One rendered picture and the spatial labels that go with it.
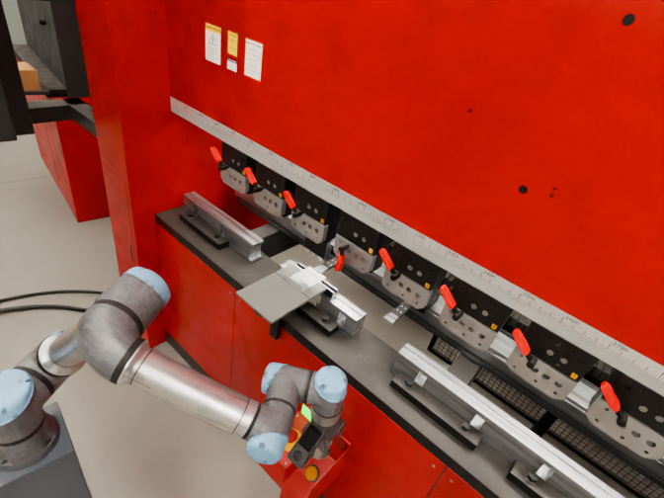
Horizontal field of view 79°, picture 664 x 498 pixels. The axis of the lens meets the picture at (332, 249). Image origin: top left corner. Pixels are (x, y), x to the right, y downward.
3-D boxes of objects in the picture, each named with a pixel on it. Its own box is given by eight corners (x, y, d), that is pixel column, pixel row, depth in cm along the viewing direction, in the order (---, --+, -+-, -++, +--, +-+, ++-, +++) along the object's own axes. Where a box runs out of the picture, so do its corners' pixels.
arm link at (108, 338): (48, 333, 70) (292, 453, 76) (91, 293, 79) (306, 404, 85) (42, 368, 76) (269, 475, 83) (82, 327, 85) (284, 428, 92)
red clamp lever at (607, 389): (607, 386, 85) (627, 427, 85) (610, 375, 87) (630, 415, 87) (597, 386, 86) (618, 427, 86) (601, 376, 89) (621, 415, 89)
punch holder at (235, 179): (220, 180, 160) (220, 140, 150) (237, 176, 166) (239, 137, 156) (244, 196, 153) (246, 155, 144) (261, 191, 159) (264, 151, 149)
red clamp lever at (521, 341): (516, 332, 94) (535, 369, 94) (522, 323, 97) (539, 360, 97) (509, 333, 95) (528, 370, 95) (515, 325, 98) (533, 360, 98)
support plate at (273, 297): (235, 293, 135) (235, 291, 135) (290, 265, 153) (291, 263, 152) (271, 324, 127) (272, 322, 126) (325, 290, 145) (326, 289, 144)
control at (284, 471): (257, 463, 123) (262, 431, 113) (294, 430, 134) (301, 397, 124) (303, 514, 114) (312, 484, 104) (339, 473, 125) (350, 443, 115)
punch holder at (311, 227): (290, 225, 141) (294, 184, 132) (306, 218, 147) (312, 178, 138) (320, 246, 134) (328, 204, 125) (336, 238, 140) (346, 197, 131)
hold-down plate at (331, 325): (272, 292, 156) (272, 287, 154) (282, 287, 160) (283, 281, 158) (328, 337, 142) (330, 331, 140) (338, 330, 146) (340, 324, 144)
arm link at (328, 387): (316, 359, 93) (352, 367, 92) (312, 385, 100) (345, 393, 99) (308, 387, 87) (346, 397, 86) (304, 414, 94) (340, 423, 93)
